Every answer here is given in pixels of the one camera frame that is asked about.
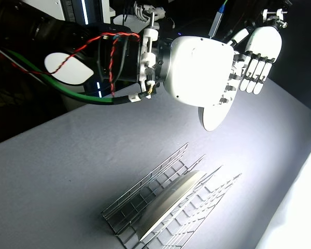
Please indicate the white plate with dark rim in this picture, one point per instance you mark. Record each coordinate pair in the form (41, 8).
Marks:
(212, 119)
(171, 199)

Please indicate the spare white robot hand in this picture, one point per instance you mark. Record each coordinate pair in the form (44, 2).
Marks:
(158, 12)

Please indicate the silver usb hub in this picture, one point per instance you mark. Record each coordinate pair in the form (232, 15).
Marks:
(215, 24)

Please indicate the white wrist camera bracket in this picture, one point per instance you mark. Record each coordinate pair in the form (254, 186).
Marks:
(147, 55)
(266, 13)

